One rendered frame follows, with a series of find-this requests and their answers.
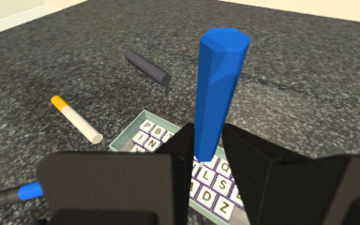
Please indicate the small keyboard with keys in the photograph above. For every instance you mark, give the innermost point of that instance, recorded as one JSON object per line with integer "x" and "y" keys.
{"x": 213, "y": 192}

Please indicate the dark grey cylinder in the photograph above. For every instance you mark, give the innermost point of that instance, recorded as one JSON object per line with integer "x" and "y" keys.
{"x": 156, "y": 73}
{"x": 38, "y": 222}

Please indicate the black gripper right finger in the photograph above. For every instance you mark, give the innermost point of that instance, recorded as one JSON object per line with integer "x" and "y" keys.
{"x": 278, "y": 186}

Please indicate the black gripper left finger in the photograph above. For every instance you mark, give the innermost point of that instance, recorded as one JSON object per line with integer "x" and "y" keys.
{"x": 157, "y": 181}

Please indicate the white cylinder with yellow cap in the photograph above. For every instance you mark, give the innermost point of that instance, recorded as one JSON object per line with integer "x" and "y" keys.
{"x": 91, "y": 133}

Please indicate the blue stylus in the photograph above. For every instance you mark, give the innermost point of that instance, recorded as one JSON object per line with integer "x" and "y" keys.
{"x": 221, "y": 57}

